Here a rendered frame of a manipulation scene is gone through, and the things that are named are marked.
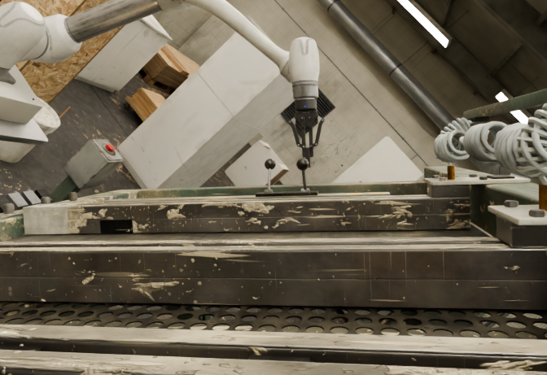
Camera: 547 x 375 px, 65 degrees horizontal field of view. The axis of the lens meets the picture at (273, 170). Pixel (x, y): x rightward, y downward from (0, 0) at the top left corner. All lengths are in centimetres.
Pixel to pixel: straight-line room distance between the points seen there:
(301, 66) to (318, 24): 864
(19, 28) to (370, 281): 151
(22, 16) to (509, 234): 161
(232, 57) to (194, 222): 290
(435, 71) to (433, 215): 874
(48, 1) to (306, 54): 209
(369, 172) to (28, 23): 387
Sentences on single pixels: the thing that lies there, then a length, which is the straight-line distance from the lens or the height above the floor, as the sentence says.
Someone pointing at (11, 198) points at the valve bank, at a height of 76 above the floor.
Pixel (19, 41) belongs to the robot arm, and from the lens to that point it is 178.
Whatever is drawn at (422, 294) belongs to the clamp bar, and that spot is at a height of 160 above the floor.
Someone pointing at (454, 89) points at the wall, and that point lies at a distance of 963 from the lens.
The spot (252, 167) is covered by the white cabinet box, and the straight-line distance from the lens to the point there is 639.
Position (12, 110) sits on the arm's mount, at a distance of 189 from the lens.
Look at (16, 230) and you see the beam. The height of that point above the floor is 89.
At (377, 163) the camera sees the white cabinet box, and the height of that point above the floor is 176.
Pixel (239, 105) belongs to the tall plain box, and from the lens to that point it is 371.
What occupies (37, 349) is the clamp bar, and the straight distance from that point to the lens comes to 35.
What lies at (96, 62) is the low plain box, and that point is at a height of 29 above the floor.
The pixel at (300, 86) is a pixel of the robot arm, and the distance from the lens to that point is 148.
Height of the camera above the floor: 164
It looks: 10 degrees down
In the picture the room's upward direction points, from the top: 48 degrees clockwise
